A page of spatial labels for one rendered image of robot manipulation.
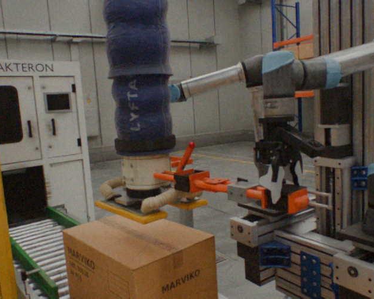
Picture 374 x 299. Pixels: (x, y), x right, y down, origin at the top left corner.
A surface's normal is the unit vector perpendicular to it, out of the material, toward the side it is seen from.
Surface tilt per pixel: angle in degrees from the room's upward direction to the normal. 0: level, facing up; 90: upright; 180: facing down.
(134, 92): 70
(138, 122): 75
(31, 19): 90
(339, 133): 90
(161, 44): 94
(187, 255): 90
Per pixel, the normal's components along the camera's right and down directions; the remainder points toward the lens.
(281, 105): -0.14, 0.13
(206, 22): 0.55, 0.07
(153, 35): 0.54, -0.15
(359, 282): -0.83, 0.12
